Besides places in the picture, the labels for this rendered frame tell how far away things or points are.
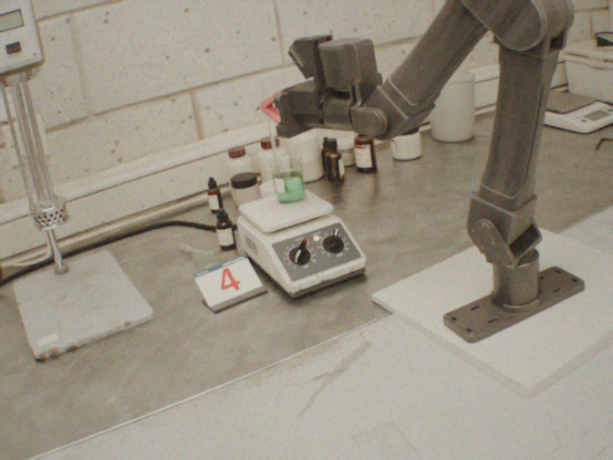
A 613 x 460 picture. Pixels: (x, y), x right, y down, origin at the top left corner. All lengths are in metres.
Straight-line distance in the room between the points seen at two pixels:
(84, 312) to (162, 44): 0.60
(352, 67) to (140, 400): 0.50
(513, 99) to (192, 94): 0.85
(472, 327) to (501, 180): 0.18
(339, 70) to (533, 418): 0.50
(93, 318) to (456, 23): 0.67
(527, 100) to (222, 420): 0.49
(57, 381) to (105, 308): 0.18
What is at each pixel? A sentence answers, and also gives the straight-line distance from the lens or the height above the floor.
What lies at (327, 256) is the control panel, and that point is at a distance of 1.01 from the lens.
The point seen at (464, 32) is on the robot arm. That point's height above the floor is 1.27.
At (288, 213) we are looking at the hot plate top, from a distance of 1.06.
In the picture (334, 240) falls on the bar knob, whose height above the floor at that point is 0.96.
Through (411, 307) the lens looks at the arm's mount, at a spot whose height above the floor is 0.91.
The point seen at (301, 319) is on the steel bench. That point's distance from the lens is 0.94.
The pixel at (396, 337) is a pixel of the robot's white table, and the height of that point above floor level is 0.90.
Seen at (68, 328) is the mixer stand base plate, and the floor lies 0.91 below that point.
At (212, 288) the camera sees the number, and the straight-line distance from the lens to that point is 1.03.
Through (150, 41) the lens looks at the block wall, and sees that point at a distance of 1.41.
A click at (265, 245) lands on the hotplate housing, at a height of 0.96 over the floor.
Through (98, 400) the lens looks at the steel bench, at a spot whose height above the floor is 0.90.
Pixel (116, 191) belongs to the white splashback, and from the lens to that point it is 1.39.
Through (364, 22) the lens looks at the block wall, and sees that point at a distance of 1.63.
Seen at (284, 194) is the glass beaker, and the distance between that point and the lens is 1.08.
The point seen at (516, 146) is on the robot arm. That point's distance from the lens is 0.78.
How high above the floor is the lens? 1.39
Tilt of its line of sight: 24 degrees down
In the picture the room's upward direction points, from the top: 9 degrees counter-clockwise
